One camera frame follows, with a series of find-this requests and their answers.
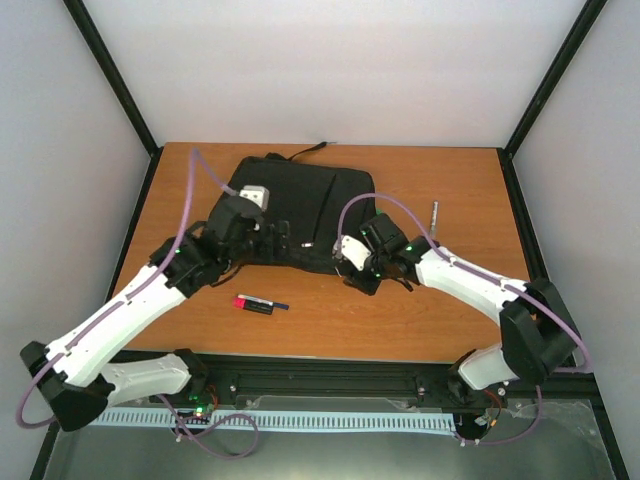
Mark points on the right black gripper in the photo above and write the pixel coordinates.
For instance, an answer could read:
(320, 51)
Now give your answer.
(361, 283)

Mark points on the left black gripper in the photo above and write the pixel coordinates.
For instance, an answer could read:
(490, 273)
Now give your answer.
(270, 249)

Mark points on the silver pen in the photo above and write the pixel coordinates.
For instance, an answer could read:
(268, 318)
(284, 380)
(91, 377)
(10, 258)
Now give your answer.
(434, 217)

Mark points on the black student bag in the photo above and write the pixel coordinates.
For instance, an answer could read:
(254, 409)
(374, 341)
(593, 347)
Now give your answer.
(321, 203)

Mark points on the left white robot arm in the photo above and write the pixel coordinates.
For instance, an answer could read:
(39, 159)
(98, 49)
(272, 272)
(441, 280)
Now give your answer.
(76, 374)

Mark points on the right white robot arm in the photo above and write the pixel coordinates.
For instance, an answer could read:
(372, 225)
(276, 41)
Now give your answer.
(537, 333)

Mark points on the pink cap black highlighter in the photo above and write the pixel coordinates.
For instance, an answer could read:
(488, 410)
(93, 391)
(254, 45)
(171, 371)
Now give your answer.
(253, 306)

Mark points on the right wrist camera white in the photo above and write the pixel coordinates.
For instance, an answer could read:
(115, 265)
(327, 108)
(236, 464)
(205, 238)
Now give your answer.
(352, 250)

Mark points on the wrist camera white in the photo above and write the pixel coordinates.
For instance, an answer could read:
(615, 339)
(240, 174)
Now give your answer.
(352, 250)
(259, 195)

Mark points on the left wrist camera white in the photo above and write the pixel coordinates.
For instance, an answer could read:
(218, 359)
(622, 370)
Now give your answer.
(259, 195)

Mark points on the black aluminium rail base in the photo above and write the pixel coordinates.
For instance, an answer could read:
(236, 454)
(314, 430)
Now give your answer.
(240, 378)

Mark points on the light blue cable duct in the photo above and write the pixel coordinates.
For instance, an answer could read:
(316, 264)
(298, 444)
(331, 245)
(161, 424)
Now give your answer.
(282, 421)

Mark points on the left black frame post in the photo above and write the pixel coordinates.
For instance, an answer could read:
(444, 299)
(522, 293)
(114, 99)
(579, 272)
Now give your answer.
(93, 39)

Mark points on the black frame post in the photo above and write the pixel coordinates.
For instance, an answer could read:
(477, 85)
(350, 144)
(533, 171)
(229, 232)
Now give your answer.
(93, 39)
(569, 47)

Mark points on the right black frame post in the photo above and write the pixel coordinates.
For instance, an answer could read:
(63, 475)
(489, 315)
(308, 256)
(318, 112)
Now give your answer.
(569, 47)

